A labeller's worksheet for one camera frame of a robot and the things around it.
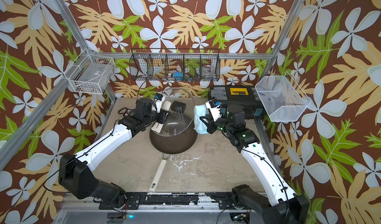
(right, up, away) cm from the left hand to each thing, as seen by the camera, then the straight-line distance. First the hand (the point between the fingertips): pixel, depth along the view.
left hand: (167, 108), depth 81 cm
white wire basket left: (-46, +21, +5) cm, 51 cm away
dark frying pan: (-1, -22, +8) cm, 24 cm away
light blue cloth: (+17, -9, -9) cm, 22 cm away
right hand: (+18, -4, -10) cm, 21 cm away
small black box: (+4, +2, +27) cm, 27 cm away
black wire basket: (+2, +30, +17) cm, 34 cm away
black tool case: (+52, +10, +19) cm, 56 cm away
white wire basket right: (+66, +6, +2) cm, 66 cm away
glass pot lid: (+4, -9, +10) cm, 14 cm away
